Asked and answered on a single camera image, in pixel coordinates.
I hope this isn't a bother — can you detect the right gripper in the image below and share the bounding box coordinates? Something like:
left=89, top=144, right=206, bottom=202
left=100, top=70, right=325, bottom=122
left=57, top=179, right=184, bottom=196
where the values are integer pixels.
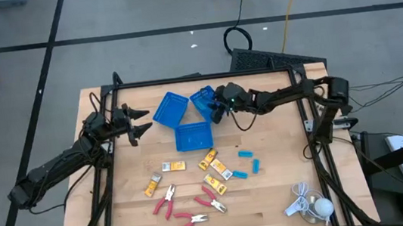
left=206, top=79, right=255, bottom=125

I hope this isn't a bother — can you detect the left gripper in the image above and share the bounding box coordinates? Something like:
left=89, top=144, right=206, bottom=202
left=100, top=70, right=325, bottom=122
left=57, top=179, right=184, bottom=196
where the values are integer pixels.
left=109, top=100, right=157, bottom=150

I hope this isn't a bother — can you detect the small yellow cardboard box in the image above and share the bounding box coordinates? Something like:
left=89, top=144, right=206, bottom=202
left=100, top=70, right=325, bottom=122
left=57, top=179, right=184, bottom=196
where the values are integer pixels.
left=161, top=159, right=188, bottom=173
left=141, top=172, right=165, bottom=199
left=203, top=171, right=229, bottom=198
left=196, top=147, right=221, bottom=172
left=209, top=157, right=234, bottom=183

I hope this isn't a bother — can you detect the red-handled metal hole punch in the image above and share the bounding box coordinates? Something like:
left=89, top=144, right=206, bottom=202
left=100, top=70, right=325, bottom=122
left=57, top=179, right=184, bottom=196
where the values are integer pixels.
left=172, top=209, right=210, bottom=226
left=149, top=183, right=181, bottom=223
left=191, top=182, right=229, bottom=218

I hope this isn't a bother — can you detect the blue slotted plastic basket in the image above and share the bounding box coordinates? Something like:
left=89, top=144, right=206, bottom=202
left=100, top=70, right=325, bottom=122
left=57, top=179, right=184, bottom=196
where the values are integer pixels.
left=149, top=88, right=193, bottom=132
left=173, top=120, right=215, bottom=153
left=188, top=84, right=223, bottom=125

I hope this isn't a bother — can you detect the black perforated computer case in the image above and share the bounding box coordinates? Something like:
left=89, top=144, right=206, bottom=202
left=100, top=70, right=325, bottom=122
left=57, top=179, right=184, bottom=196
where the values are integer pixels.
left=227, top=37, right=329, bottom=79

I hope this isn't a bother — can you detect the clear round dish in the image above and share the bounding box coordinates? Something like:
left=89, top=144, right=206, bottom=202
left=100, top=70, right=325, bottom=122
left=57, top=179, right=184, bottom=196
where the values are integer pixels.
left=296, top=188, right=332, bottom=226

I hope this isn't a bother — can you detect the white round bulb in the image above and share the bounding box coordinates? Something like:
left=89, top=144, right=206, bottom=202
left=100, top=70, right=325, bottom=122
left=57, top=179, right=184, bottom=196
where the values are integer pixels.
left=312, top=196, right=336, bottom=219

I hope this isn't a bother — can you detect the black aluminium table frame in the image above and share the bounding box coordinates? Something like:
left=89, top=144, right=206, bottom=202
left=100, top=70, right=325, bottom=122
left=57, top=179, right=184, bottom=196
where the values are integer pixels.
left=45, top=43, right=381, bottom=226

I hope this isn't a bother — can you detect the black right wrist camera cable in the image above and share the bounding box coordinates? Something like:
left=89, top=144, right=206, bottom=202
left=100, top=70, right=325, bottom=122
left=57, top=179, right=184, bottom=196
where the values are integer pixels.
left=229, top=105, right=265, bottom=134

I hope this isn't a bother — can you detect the black coiled hanging cable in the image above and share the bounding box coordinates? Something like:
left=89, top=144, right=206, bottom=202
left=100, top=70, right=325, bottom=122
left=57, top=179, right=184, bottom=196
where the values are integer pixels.
left=219, top=0, right=256, bottom=56

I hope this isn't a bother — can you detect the long yellow cable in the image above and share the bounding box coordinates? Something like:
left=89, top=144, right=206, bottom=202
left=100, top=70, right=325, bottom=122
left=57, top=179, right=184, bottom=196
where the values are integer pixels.
left=274, top=0, right=312, bottom=54

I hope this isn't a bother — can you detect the white coiled cable with plug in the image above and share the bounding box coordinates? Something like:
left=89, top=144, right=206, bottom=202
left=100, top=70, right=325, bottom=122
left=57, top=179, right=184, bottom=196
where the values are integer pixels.
left=281, top=181, right=315, bottom=218

